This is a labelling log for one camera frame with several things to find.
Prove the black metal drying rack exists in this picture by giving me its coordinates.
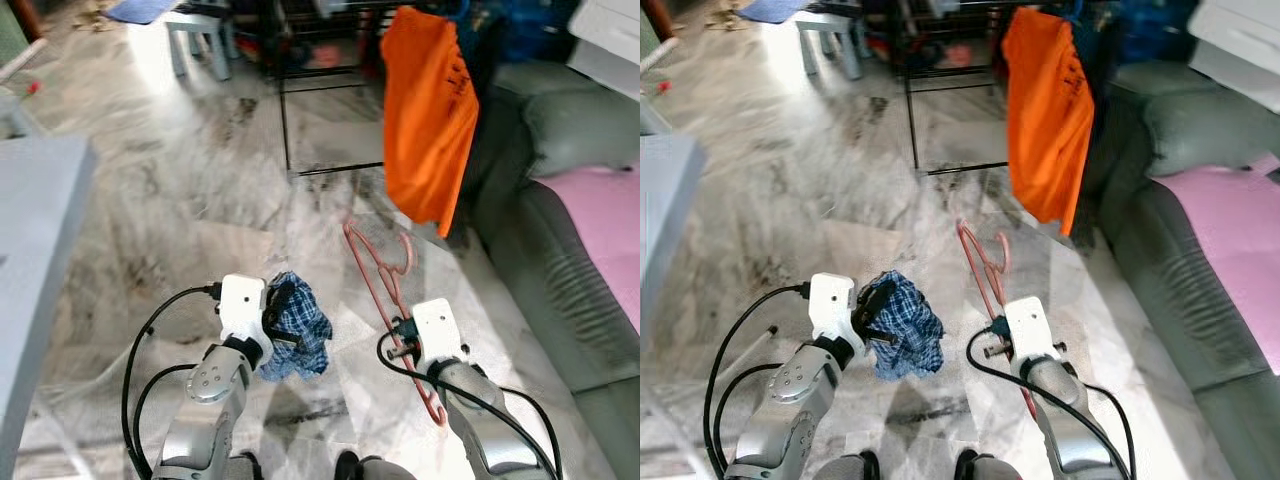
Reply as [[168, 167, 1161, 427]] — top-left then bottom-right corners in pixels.
[[885, 0, 1101, 179], [258, 0, 481, 179]]

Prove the grey robot leg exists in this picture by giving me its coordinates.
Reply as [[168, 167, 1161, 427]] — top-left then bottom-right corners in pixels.
[[955, 448, 1036, 480], [815, 450, 883, 480], [333, 450, 421, 480]]

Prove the pink clothes hanger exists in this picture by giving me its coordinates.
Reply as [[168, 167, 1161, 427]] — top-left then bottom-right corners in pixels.
[[955, 219, 1041, 421], [342, 219, 449, 428]]

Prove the pink sheet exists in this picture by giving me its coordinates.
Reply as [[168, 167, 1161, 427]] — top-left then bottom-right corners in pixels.
[[1155, 150, 1280, 376], [538, 163, 641, 336]]

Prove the blue floor mat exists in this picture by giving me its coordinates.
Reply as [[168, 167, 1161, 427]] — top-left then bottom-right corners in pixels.
[[738, 0, 813, 26], [103, 0, 179, 27]]

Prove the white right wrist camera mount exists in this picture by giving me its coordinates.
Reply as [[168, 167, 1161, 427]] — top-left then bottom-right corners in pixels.
[[1003, 296, 1056, 363], [410, 298, 464, 367]]

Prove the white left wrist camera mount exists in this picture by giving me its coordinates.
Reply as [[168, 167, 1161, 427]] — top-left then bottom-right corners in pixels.
[[808, 272, 859, 346], [218, 273, 269, 348]]

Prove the blue plastic storage bin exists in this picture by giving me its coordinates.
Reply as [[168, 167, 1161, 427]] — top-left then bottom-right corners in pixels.
[[1120, 0, 1201, 63], [498, 0, 583, 63]]

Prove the long black left arm cable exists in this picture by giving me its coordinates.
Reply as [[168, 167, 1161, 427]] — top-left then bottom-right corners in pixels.
[[121, 284, 223, 476], [703, 283, 813, 476]]

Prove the white cardboard tube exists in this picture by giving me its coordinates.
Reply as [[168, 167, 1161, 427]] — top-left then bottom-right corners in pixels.
[[0, 37, 51, 87], [640, 37, 681, 76]]

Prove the short black left arm cable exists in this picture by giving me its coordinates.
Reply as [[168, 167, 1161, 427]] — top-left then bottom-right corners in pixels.
[[133, 362, 199, 471], [715, 325, 791, 471]]

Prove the white drawer cabinet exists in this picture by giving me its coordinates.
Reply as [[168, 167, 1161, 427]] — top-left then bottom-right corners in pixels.
[[566, 0, 641, 101], [1188, 0, 1280, 116]]

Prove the green mesh panel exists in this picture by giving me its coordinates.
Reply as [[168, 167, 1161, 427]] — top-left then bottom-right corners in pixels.
[[0, 0, 28, 69]]

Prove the orange garment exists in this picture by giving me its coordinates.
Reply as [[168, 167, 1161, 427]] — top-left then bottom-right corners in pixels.
[[1001, 5, 1097, 238], [380, 5, 482, 240]]

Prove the grey robot right leg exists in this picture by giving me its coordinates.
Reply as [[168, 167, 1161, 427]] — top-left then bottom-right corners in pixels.
[[955, 448, 1036, 480], [333, 450, 421, 480]]

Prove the blue plaid shirt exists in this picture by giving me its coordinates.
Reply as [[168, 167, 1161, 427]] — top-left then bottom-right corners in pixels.
[[260, 270, 335, 382], [868, 270, 946, 382]]

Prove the brown wooden post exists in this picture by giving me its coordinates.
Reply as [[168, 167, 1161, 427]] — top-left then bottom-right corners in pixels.
[[640, 0, 677, 43], [12, 0, 47, 43]]

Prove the white folding table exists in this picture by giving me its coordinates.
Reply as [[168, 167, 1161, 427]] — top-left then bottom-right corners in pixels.
[[640, 134, 707, 381], [0, 134, 99, 480]]

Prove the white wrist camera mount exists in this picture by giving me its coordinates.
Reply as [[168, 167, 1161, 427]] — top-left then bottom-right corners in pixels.
[[410, 298, 464, 367], [808, 272, 859, 346], [1003, 296, 1056, 363], [218, 273, 269, 348]]

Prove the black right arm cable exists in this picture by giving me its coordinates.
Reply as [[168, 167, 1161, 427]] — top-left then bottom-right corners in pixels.
[[377, 330, 563, 480], [965, 328, 1139, 480]]

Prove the grey robot left leg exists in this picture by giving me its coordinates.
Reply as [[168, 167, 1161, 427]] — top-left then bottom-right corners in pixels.
[[815, 450, 883, 480]]

